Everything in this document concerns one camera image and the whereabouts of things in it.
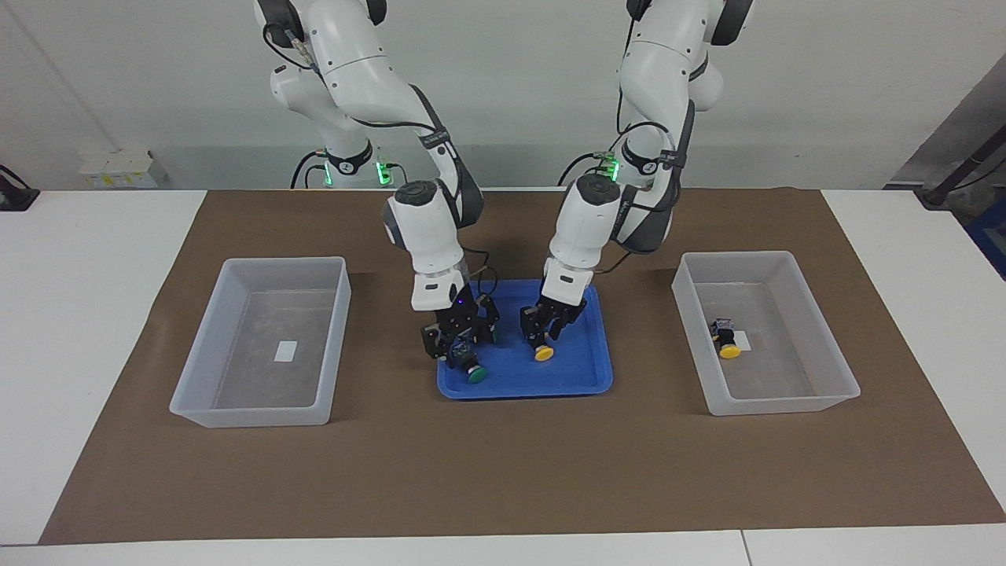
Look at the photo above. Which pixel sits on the black metal stand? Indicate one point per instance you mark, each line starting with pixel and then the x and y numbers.
pixel 939 192

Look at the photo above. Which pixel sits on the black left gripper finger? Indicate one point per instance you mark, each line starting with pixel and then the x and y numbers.
pixel 534 326
pixel 567 326

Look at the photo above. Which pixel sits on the translucent white plastic box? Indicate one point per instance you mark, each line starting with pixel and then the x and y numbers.
pixel 770 405
pixel 251 417

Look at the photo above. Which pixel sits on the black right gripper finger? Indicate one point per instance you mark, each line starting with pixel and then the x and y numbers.
pixel 487 322
pixel 436 342

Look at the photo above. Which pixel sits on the yellow push button switch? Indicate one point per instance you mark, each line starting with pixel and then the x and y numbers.
pixel 731 351
pixel 544 354

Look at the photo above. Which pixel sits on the black flat desk object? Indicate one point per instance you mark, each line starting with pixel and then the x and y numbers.
pixel 16 196

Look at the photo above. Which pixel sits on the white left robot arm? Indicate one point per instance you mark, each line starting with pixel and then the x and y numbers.
pixel 585 220

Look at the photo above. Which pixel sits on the blue plastic crate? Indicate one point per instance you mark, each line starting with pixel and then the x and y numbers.
pixel 994 236

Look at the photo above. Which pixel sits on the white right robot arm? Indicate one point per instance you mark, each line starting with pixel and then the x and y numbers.
pixel 424 228

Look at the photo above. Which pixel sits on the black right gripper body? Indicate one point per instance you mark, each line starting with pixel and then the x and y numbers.
pixel 468 310

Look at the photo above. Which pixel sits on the brown paper table mat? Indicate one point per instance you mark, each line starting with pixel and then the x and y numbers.
pixel 503 472

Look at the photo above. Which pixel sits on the green push button switch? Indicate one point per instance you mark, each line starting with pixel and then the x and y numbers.
pixel 475 375

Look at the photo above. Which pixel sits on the white power strip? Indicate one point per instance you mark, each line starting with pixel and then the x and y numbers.
pixel 118 171

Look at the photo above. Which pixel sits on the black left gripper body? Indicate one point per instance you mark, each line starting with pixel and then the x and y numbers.
pixel 562 310

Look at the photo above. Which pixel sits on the white paper label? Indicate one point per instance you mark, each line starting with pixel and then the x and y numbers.
pixel 286 351
pixel 745 338

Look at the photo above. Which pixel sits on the blue plastic tray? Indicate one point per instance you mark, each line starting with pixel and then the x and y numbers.
pixel 519 385

